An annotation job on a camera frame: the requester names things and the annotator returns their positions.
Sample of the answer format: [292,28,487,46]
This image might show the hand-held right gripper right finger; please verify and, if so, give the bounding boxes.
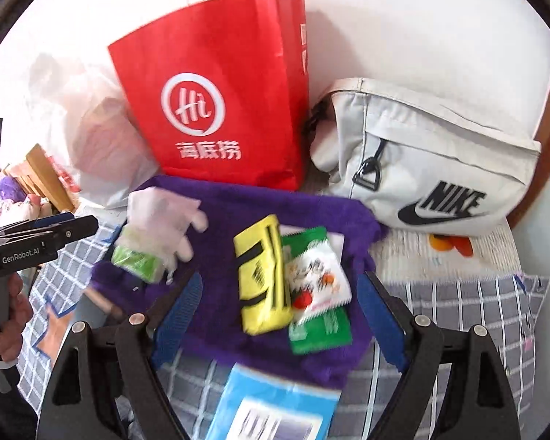
[357,270,520,440]

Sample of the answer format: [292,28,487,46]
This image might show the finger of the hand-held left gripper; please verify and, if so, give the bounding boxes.
[0,215,100,274]
[0,212,75,240]

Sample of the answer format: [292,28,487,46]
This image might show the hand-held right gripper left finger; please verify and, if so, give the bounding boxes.
[37,268,205,440]

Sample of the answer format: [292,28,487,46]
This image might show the green snack packet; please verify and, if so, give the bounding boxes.
[280,226,355,355]

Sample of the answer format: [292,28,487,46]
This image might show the white packet with persimmon print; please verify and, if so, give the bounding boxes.
[284,243,353,327]

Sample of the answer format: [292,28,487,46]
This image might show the green and white packet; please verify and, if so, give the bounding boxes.
[111,224,176,286]

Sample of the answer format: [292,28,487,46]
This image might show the yellow zip pouch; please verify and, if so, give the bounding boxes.
[233,214,295,336]

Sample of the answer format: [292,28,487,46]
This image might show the white glove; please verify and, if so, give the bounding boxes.
[126,187,210,272]

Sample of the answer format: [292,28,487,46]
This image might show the blue tissue pack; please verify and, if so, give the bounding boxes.
[205,362,342,440]

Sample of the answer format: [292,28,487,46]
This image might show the person's left hand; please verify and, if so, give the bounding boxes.
[0,273,34,364]

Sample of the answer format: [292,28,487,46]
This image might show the purple plush toy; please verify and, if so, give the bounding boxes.
[0,176,29,205]

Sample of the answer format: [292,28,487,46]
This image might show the red box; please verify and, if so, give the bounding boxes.
[46,156,81,194]

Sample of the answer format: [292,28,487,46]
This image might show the wooden headboard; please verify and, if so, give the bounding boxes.
[4,143,81,214]

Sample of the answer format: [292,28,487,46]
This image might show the white printed cloth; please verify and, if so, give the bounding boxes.
[371,222,524,286]

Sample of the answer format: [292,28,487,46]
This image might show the grey grid bedsheet with stars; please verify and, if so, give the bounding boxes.
[16,220,550,440]

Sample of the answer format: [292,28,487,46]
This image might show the white plastic bag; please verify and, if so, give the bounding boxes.
[27,52,162,210]

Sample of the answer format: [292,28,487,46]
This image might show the purple towel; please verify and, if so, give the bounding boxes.
[91,175,390,388]

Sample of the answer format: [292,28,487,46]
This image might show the grey waist bag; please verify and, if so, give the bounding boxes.
[305,77,543,238]

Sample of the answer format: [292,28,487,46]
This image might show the red paper bag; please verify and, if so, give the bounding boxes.
[107,0,311,192]

